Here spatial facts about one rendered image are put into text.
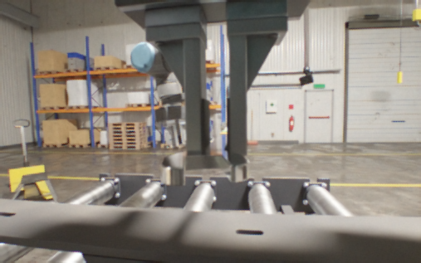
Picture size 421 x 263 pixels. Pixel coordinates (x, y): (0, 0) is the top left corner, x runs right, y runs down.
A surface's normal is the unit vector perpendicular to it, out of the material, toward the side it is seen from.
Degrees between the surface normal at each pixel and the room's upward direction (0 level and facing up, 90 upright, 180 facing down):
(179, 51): 90
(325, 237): 0
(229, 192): 90
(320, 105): 90
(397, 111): 90
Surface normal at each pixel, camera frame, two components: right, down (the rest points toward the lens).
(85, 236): -0.02, -1.00
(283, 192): -0.14, 0.09
